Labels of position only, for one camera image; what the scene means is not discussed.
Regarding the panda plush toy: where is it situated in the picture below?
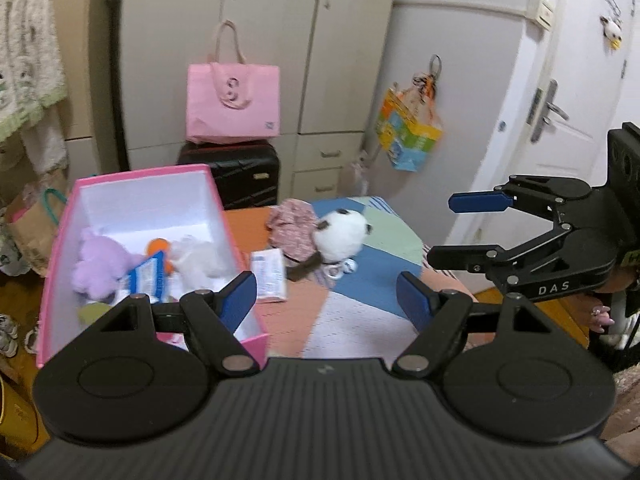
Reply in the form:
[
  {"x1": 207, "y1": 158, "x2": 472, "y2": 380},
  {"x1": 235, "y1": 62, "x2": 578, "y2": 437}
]
[{"x1": 287, "y1": 208, "x2": 373, "y2": 281}]

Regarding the person's right hand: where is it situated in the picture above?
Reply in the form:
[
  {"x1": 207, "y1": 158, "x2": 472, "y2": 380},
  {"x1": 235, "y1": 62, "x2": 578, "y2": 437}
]
[{"x1": 567, "y1": 267, "x2": 640, "y2": 333}]

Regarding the pink storage box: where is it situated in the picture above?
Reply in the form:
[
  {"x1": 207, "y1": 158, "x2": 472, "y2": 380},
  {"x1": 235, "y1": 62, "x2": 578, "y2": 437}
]
[{"x1": 36, "y1": 164, "x2": 270, "y2": 367}]

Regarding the yellow bag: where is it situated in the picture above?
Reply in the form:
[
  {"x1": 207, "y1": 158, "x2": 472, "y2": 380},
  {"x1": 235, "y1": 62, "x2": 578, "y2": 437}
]
[{"x1": 0, "y1": 375, "x2": 41, "y2": 461}]

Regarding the orange makeup sponge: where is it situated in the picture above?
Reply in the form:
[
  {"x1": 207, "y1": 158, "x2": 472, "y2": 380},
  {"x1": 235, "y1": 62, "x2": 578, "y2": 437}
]
[{"x1": 146, "y1": 237, "x2": 176, "y2": 273}]

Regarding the black suitcase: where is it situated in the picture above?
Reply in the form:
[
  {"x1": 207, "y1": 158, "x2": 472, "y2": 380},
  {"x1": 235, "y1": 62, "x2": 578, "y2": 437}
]
[{"x1": 177, "y1": 141, "x2": 280, "y2": 211}]

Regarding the metal door handle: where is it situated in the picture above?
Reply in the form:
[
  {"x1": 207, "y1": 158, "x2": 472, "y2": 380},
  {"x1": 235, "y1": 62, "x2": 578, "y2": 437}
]
[{"x1": 529, "y1": 80, "x2": 571, "y2": 143}]

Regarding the floral fabric scrunchie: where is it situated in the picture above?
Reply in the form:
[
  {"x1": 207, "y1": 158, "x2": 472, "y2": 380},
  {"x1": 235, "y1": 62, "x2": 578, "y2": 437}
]
[{"x1": 267, "y1": 199, "x2": 321, "y2": 263}]

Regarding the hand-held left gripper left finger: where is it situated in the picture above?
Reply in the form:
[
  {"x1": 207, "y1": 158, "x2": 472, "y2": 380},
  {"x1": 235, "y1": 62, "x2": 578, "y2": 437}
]
[{"x1": 87, "y1": 270, "x2": 261, "y2": 376}]

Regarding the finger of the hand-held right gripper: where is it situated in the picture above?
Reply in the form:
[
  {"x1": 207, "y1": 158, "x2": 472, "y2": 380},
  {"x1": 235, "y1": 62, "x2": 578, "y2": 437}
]
[
  {"x1": 427, "y1": 224, "x2": 574, "y2": 288},
  {"x1": 448, "y1": 175, "x2": 593, "y2": 229}
]

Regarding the pink tote bag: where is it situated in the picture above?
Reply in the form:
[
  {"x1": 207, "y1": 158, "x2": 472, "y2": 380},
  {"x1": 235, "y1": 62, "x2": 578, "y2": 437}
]
[{"x1": 186, "y1": 20, "x2": 282, "y2": 145}]

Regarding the green egg-shaped makeup sponge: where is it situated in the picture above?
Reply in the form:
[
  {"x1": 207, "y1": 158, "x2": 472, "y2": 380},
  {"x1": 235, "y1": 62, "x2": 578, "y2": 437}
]
[{"x1": 77, "y1": 302, "x2": 115, "y2": 326}]

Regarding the small duck plush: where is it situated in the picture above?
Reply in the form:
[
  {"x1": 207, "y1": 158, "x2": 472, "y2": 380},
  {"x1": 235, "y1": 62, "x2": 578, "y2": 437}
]
[{"x1": 592, "y1": 0, "x2": 626, "y2": 52}]

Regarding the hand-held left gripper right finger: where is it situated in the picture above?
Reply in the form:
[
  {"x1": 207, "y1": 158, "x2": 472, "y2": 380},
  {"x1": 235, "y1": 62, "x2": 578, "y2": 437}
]
[{"x1": 392, "y1": 270, "x2": 556, "y2": 378}]

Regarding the patchwork quilt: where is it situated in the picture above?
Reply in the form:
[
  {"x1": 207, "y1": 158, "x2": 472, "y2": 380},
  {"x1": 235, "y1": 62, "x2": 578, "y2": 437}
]
[{"x1": 222, "y1": 195, "x2": 501, "y2": 361}]

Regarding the blue and white packet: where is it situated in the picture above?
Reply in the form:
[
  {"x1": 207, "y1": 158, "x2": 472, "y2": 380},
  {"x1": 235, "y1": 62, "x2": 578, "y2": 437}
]
[{"x1": 117, "y1": 250, "x2": 168, "y2": 306}]

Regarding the colourful gift bag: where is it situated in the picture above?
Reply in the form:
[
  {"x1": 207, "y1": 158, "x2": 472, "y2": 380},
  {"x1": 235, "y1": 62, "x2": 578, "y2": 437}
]
[{"x1": 376, "y1": 54, "x2": 445, "y2": 173}]

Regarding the white door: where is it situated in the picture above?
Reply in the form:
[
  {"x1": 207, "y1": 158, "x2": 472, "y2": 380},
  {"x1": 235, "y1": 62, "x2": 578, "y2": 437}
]
[{"x1": 445, "y1": 0, "x2": 640, "y2": 311}]

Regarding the white fluffy plush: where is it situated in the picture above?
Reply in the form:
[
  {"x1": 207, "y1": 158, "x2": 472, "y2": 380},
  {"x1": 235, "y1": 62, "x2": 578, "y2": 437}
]
[{"x1": 170, "y1": 235, "x2": 228, "y2": 278}]

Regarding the white tissue packet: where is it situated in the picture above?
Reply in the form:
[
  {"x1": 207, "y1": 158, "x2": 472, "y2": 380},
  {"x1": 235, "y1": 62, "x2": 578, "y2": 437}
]
[{"x1": 248, "y1": 249, "x2": 288, "y2": 305}]

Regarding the brown paper bag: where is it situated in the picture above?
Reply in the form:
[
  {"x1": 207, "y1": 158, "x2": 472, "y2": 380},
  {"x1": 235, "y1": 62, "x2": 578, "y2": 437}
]
[{"x1": 5, "y1": 187, "x2": 68, "y2": 278}]

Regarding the purple plush toy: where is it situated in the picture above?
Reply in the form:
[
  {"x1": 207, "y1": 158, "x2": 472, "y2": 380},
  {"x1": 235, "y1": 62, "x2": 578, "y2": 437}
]
[{"x1": 72, "y1": 227, "x2": 146, "y2": 298}]

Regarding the beige wardrobe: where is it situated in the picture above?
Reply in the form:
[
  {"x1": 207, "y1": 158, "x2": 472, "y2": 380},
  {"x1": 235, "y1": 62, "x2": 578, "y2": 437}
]
[{"x1": 120, "y1": 0, "x2": 401, "y2": 211}]

